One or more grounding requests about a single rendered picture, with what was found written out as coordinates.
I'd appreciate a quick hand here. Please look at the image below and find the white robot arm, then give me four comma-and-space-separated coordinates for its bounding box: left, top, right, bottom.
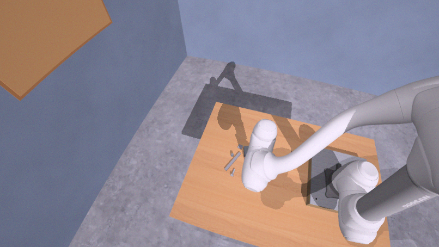
241, 76, 439, 244

